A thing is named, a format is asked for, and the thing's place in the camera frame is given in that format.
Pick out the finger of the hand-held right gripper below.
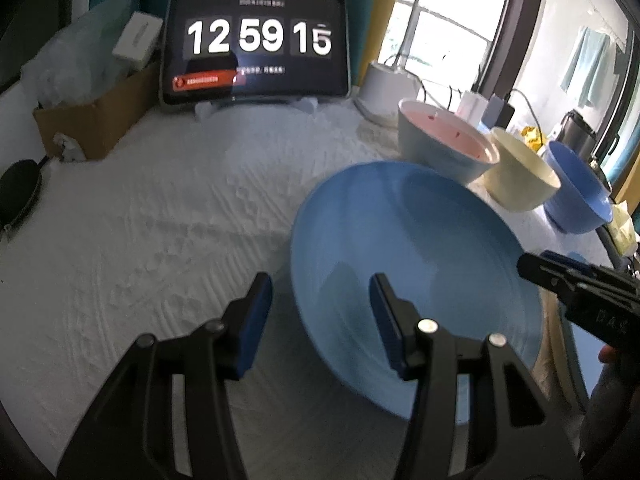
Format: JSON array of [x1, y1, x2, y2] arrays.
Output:
[[542, 250, 606, 275], [517, 252, 568, 301]]

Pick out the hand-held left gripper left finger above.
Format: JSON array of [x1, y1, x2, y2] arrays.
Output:
[[56, 272, 273, 480]]

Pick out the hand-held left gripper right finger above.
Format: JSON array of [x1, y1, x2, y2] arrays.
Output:
[[369, 272, 586, 480]]

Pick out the blue bowl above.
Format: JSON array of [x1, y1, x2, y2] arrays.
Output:
[[542, 141, 614, 234]]

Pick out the cream bowl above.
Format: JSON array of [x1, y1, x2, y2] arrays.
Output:
[[482, 127, 561, 212]]

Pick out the light blue plate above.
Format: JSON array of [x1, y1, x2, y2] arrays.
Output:
[[290, 161, 545, 422]]

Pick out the pink speckled bowl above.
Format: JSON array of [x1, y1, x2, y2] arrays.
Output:
[[397, 99, 501, 187]]

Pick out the yellow cloth in tray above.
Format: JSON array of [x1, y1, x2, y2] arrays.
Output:
[[607, 200, 638, 256]]

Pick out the white textured tablecloth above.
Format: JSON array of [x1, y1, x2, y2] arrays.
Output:
[[0, 85, 621, 480]]

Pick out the yellow packet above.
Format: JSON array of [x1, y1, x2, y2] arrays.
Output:
[[520, 127, 546, 153]]

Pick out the stainless steel tumbler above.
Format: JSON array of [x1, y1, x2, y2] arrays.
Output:
[[555, 110, 598, 161]]

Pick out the black charger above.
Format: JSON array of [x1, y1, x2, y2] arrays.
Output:
[[481, 94, 516, 131]]

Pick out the white charger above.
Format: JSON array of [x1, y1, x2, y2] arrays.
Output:
[[457, 91, 488, 126]]

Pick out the hanging pale blue towel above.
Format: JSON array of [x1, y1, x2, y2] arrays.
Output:
[[560, 27, 613, 108]]

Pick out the clear tablet stand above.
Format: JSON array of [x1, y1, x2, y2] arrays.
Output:
[[194, 97, 321, 121]]

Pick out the white desk lamp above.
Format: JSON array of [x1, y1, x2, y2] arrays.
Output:
[[357, 0, 436, 125]]

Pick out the cardboard box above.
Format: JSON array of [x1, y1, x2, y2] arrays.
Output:
[[32, 62, 161, 162]]

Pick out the crumpled white paper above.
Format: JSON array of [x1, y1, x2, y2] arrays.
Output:
[[52, 132, 83, 161]]

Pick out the black round charging pad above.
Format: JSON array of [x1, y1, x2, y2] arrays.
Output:
[[0, 159, 43, 233]]

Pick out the tablet showing clock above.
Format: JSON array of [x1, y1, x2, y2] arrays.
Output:
[[158, 0, 351, 107]]

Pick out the yellow curtain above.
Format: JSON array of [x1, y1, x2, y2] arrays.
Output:
[[372, 0, 416, 68]]

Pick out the small white box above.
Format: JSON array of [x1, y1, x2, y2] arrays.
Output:
[[112, 12, 164, 68]]

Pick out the clear plastic bag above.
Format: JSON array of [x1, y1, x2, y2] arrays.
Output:
[[20, 0, 146, 108]]

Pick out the dark door frame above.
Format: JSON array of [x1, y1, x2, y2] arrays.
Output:
[[480, 0, 551, 106]]

